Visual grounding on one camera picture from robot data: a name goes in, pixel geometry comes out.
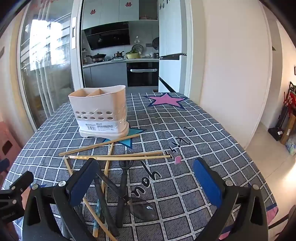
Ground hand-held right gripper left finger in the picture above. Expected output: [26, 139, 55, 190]
[22, 158, 102, 241]

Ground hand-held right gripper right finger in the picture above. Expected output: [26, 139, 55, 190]
[192, 158, 274, 241]

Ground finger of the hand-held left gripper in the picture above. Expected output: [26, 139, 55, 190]
[9, 171, 34, 193]

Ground black plastic knife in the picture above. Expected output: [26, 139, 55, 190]
[94, 175, 119, 237]

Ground beige plastic utensil holder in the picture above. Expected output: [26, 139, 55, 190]
[68, 85, 129, 140]

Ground pink plastic stool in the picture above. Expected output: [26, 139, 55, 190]
[0, 120, 23, 164]

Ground grey checkered tablecloth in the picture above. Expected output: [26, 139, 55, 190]
[1, 92, 279, 241]

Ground black upright vacuum cleaner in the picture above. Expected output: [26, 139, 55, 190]
[268, 91, 290, 141]

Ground cardboard box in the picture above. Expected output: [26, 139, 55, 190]
[280, 113, 296, 145]

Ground sliding glass door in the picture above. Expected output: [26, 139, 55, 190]
[20, 0, 77, 130]

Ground grey kitchen base cabinets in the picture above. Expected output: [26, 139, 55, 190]
[83, 62, 127, 89]

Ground black built-in oven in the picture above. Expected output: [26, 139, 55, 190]
[126, 62, 159, 88]

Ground black wok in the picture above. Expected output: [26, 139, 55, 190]
[85, 53, 107, 63]

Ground white refrigerator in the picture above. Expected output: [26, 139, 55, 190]
[158, 0, 188, 93]

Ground yellow pot with greens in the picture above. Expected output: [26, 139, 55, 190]
[125, 47, 141, 59]

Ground black range hood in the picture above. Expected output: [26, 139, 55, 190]
[84, 22, 130, 50]

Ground white wall cabinets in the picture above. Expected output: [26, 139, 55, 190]
[82, 0, 139, 30]

